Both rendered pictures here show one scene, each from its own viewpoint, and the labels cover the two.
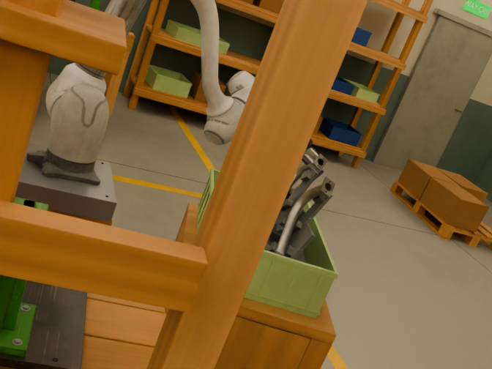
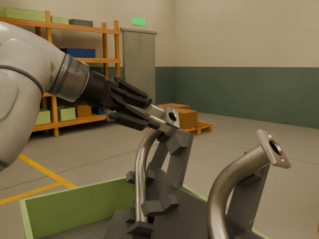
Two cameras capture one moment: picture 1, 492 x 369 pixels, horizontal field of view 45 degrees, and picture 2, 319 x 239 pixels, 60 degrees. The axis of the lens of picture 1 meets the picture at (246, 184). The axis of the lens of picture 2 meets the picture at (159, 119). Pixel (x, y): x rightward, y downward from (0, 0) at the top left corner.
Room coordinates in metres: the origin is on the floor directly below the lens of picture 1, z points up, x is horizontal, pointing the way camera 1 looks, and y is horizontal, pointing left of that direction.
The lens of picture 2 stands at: (1.50, 0.04, 1.30)
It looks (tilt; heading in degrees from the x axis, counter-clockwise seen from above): 11 degrees down; 340
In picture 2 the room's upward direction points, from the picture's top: straight up
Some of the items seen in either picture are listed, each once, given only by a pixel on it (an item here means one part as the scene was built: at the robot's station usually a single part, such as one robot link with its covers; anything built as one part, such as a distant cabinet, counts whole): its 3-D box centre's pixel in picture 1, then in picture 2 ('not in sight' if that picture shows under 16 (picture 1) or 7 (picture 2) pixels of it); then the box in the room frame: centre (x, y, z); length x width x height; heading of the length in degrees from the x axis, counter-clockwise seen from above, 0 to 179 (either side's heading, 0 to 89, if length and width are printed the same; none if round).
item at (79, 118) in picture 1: (80, 120); not in sight; (1.80, 0.56, 1.08); 0.18 x 0.16 x 0.22; 31
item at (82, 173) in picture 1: (63, 159); not in sight; (1.79, 0.57, 0.95); 0.22 x 0.18 x 0.06; 122
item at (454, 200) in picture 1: (451, 203); (177, 118); (6.60, -2.22, 0.22); 1.20 x 0.81 x 0.44; 21
